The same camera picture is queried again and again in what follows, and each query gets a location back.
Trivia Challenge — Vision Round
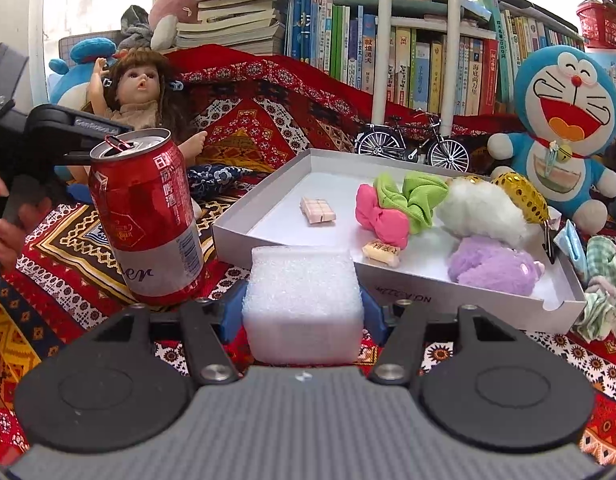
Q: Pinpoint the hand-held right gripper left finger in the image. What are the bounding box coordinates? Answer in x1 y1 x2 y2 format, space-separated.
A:
95 280 249 386

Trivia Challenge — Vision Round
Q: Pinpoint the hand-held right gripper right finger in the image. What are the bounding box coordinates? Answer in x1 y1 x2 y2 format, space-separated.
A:
360 290 513 386

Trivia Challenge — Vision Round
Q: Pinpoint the small candy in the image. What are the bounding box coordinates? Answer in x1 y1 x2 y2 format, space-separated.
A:
362 240 403 267

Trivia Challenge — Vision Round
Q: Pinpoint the white foam block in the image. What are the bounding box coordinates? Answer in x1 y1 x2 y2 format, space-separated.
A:
242 246 365 366

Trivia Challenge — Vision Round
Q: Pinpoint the white cardboard box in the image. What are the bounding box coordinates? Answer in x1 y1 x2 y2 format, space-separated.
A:
212 148 587 335

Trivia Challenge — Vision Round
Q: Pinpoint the pink scrunchie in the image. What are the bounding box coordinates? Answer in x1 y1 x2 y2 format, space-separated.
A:
355 183 411 246

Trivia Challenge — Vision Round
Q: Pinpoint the pink checked eraser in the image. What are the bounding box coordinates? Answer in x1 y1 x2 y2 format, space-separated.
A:
300 196 337 226

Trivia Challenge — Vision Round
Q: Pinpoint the purple fluffy plush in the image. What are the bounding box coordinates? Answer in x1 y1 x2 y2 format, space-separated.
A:
448 236 546 297

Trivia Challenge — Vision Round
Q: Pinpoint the dark blue floral cloth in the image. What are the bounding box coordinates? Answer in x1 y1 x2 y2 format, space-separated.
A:
188 164 249 196

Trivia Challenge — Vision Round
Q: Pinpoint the white fluffy plush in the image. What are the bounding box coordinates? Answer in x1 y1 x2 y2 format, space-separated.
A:
435 177 533 246

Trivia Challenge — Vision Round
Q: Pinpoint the gold sequin bow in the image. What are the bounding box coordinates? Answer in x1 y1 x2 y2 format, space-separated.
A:
490 172 551 226

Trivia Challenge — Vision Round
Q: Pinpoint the blue face mask pack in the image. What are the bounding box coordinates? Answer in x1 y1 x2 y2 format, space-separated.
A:
552 220 588 281

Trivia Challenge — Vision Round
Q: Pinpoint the green checked scrunchie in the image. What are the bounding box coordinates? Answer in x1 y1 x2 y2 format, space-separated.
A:
572 235 616 341

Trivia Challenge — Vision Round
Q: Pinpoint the person's left hand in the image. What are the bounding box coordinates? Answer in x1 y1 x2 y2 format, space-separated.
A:
0 159 54 267

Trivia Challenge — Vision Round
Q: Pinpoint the blue round plush toy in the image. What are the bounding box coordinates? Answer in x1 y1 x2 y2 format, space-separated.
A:
48 39 120 111

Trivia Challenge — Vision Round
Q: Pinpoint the brown haired doll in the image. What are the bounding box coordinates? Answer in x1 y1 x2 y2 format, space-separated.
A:
88 49 209 173

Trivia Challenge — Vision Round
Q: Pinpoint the red beverage can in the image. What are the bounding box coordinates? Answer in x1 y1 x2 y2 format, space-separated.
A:
88 128 206 306

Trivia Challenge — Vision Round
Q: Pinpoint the grey plush toy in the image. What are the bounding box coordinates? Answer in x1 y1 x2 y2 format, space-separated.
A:
119 5 155 51

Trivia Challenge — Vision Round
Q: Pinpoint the miniature black bicycle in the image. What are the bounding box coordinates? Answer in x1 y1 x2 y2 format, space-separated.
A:
355 110 471 173

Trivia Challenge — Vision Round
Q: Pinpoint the pink rabbit plush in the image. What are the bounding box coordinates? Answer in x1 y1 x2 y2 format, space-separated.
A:
148 0 229 51

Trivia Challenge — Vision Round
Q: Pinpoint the stack of lying books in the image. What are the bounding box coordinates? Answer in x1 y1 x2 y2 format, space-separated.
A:
175 0 287 57

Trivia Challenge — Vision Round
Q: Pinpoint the row of upright books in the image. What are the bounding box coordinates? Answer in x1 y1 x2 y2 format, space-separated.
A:
285 0 586 117

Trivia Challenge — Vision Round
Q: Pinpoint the white pole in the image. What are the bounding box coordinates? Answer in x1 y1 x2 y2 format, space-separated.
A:
440 0 462 136
370 0 395 126

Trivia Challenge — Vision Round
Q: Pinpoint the blue cat plush toy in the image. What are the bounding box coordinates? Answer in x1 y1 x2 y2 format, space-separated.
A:
488 45 616 233

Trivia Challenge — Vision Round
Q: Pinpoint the red plastic basket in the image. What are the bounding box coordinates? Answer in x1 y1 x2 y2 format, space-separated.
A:
576 0 616 52

